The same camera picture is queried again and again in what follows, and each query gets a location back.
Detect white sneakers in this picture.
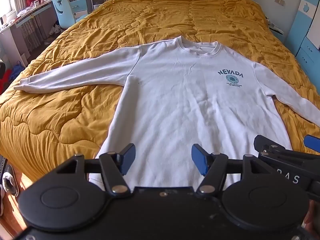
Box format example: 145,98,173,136
48,23,62,35

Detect blue star chair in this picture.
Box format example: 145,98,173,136
51,0,87,29

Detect white bedside item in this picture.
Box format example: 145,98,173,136
266,18,285,35

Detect white printed sweatshirt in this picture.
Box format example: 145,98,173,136
14,36,320,193

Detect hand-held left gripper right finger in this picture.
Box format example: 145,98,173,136
191,144,265,195

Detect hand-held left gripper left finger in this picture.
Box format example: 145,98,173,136
56,143,137,197

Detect white desk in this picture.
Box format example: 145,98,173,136
0,0,58,67

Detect mustard quilted bed cover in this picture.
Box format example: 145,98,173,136
0,0,320,183

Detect blue bag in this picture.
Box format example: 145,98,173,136
12,61,26,75

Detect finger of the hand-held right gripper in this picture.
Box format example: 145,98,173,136
304,134,320,153
253,135,279,155

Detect blue white wardrobe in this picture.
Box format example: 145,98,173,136
285,0,320,80

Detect blue drawer cabinet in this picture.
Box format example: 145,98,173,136
69,0,88,20

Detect grey desk curtain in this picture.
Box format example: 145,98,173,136
20,12,47,48

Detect grey furry slipper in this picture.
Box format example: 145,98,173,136
0,164,20,198

